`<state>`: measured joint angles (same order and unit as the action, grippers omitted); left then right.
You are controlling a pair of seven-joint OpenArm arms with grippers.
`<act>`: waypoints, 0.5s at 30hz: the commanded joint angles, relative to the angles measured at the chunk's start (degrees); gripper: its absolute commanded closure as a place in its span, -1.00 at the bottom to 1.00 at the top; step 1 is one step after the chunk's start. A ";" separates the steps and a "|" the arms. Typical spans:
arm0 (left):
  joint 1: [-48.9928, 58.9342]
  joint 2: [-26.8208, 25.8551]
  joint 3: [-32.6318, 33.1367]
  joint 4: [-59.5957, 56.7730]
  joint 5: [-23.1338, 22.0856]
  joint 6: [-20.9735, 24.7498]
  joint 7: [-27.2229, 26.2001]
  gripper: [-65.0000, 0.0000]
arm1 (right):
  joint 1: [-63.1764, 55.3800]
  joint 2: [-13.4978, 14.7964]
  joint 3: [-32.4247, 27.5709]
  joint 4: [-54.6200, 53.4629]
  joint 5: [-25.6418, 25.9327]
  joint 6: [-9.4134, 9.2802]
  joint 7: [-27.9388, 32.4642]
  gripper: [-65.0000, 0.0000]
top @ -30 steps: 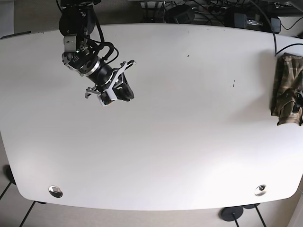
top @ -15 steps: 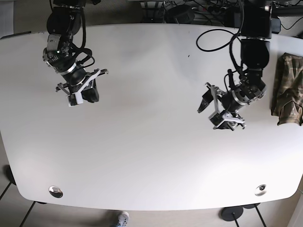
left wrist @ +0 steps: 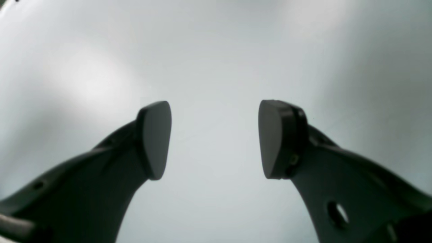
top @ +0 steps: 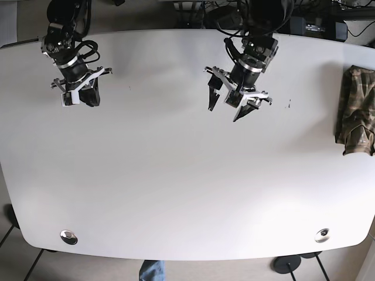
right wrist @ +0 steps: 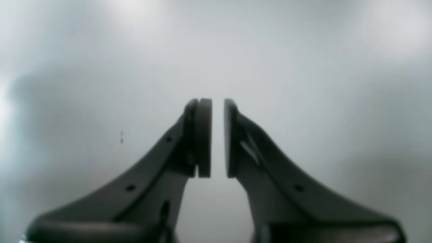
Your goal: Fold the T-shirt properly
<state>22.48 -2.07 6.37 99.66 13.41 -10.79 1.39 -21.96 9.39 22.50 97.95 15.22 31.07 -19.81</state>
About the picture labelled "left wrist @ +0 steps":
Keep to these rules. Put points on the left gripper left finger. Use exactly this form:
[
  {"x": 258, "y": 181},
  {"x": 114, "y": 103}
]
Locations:
[{"x": 84, "y": 199}]

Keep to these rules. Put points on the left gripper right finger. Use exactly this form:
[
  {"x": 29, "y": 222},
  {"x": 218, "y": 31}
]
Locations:
[{"x": 350, "y": 199}]

